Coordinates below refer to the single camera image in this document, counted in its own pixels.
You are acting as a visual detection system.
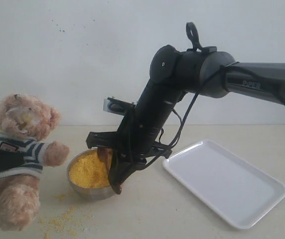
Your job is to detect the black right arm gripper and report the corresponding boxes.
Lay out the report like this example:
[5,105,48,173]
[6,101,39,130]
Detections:
[86,109,172,186]

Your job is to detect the brown wooden spoon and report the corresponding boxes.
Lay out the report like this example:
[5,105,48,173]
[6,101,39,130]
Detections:
[97,147,122,195]

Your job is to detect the beige teddy bear striped sweater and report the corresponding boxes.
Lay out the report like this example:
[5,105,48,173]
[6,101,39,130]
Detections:
[0,94,69,231]

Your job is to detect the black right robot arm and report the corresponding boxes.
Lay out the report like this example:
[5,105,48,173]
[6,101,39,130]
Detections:
[86,45,285,194]

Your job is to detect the steel bowl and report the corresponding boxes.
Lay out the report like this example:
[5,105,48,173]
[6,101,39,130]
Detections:
[67,148,115,201]

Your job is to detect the yellow millet grains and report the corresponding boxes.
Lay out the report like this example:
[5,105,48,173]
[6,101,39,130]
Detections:
[68,151,110,189]

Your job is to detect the white rectangular plastic tray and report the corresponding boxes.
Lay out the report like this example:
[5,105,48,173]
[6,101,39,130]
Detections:
[163,140,285,230]

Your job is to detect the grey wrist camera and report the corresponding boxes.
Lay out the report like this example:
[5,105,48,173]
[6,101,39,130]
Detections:
[103,97,135,116]

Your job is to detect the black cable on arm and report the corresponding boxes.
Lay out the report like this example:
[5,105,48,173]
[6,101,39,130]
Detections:
[137,21,240,172]

